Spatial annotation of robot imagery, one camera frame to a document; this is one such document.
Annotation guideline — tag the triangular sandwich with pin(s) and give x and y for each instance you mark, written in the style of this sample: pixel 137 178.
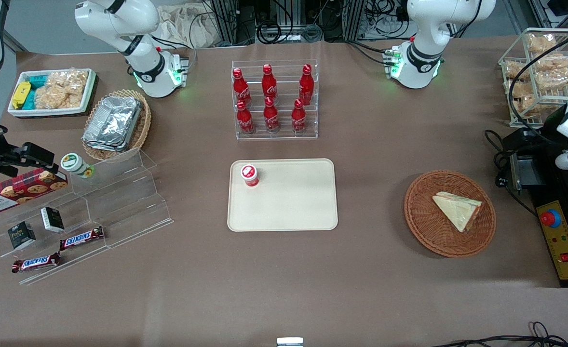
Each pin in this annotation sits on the triangular sandwich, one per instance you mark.
pixel 457 209

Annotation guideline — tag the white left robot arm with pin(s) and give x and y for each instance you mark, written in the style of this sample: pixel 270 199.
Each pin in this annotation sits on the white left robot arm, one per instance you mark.
pixel 424 58

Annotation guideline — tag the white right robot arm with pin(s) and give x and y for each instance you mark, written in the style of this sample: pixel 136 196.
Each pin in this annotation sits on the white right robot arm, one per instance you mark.
pixel 145 72

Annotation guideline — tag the oval tan wicker basket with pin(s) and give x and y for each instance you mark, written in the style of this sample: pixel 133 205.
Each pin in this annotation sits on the oval tan wicker basket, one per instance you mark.
pixel 142 130

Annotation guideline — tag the beige plastic tray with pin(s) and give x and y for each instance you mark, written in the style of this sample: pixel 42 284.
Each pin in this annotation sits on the beige plastic tray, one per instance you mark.
pixel 293 202

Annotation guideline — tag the round brown wicker basket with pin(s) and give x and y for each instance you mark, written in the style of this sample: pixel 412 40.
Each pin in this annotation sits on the round brown wicker basket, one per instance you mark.
pixel 433 236

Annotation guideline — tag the red tartan cookie box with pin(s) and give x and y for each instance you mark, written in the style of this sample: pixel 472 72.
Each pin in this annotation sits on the red tartan cookie box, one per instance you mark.
pixel 19 190

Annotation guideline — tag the green lidded white jar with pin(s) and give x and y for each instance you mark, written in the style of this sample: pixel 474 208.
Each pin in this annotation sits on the green lidded white jar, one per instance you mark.
pixel 74 164

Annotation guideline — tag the teal snack packet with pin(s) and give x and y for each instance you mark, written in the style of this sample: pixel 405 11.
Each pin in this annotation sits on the teal snack packet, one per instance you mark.
pixel 38 81
pixel 30 100

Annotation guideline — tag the yellow snack packet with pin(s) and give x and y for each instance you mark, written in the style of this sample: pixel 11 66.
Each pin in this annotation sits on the yellow snack packet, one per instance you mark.
pixel 21 94

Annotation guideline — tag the small black white carton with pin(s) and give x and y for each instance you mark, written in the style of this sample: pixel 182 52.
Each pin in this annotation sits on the small black white carton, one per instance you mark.
pixel 52 219

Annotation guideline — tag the large rice cracker bag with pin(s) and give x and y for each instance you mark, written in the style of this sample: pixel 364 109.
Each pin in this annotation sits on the large rice cracker bag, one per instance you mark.
pixel 60 91

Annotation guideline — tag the white rectangular snack bin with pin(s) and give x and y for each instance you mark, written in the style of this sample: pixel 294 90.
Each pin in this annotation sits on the white rectangular snack bin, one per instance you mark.
pixel 87 91

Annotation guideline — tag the stacked foil containers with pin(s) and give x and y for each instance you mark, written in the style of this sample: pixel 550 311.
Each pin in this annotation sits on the stacked foil containers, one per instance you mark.
pixel 113 123

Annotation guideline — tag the brown Snickers bar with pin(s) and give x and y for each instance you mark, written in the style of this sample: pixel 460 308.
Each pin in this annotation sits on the brown Snickers bar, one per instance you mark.
pixel 81 238
pixel 35 262

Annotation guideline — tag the clear acrylic stepped shelf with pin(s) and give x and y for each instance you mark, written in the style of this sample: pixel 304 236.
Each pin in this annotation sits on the clear acrylic stepped shelf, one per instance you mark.
pixel 125 202

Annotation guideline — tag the crumpled beige cloth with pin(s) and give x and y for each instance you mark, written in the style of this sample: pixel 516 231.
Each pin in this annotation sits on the crumpled beige cloth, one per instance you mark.
pixel 182 29

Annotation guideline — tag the red cola bottle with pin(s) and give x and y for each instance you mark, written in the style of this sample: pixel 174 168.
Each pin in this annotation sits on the red cola bottle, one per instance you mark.
pixel 241 86
pixel 298 118
pixel 245 120
pixel 306 86
pixel 271 118
pixel 269 83

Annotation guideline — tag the red lidded yogurt cup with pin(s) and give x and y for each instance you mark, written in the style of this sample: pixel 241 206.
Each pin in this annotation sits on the red lidded yogurt cup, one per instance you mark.
pixel 249 174

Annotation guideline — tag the clear acrylic bottle rack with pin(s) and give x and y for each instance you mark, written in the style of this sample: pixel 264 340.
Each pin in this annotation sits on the clear acrylic bottle rack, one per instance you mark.
pixel 284 135

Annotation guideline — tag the clear bagged cracker snack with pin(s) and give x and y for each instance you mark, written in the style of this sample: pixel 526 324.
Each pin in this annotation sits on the clear bagged cracker snack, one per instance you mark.
pixel 540 42
pixel 554 79
pixel 514 70
pixel 518 89
pixel 551 61
pixel 530 106

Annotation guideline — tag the black control box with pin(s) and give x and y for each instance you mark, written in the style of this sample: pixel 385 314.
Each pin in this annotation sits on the black control box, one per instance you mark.
pixel 537 193

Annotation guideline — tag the red emergency stop button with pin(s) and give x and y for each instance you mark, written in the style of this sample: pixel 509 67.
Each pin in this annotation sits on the red emergency stop button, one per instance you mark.
pixel 550 219

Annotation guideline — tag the yellow control panel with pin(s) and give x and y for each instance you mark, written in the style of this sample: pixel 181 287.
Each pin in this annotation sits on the yellow control panel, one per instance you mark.
pixel 561 241

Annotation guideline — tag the aluminium frame post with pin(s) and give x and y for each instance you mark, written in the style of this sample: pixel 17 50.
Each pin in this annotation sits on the aluminium frame post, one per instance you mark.
pixel 226 19
pixel 356 17

